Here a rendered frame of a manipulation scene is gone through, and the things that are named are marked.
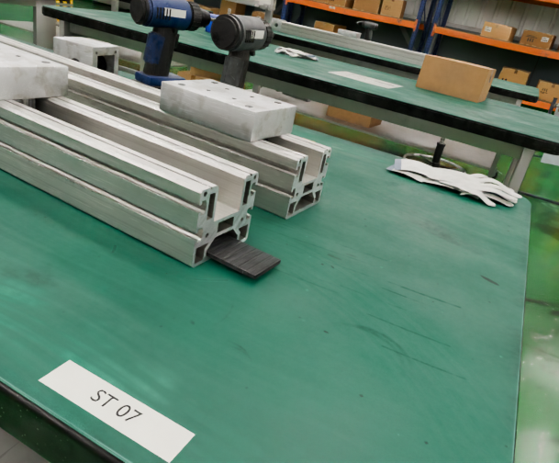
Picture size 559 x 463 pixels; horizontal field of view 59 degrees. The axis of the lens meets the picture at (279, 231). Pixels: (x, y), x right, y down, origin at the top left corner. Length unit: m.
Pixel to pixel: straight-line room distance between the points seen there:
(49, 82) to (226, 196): 0.30
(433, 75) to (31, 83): 2.08
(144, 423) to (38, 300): 0.16
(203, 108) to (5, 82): 0.24
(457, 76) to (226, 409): 2.28
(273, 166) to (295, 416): 0.37
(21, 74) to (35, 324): 0.37
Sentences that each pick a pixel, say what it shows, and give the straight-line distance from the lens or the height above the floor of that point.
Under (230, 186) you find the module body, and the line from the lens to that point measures 0.54.
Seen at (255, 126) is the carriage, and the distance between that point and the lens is 0.65.
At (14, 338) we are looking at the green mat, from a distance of 0.42.
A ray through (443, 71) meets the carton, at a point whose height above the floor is 0.88.
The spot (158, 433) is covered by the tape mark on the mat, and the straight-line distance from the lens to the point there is 0.35.
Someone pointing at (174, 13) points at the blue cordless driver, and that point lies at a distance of 1.09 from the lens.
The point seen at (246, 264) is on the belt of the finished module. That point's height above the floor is 0.79.
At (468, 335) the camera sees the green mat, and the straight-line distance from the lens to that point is 0.53.
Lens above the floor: 1.04
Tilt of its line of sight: 25 degrees down
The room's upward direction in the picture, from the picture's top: 12 degrees clockwise
